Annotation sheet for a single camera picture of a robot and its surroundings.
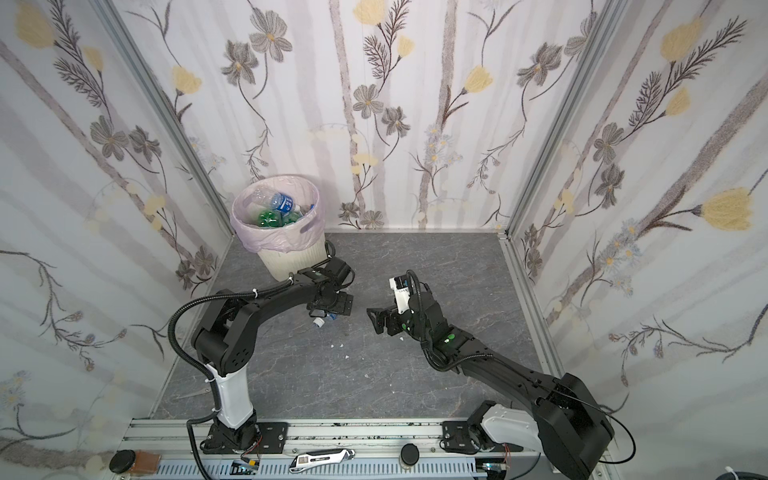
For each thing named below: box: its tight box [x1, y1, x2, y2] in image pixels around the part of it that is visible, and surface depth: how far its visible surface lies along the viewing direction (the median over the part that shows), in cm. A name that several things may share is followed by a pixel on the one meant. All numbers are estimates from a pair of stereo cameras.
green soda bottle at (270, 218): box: [258, 209, 283, 228], surface depth 91 cm
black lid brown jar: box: [109, 449, 162, 474], surface depth 65 cm
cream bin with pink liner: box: [230, 174, 327, 281], surface depth 95 cm
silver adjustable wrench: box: [288, 448, 356, 473], surface depth 72 cm
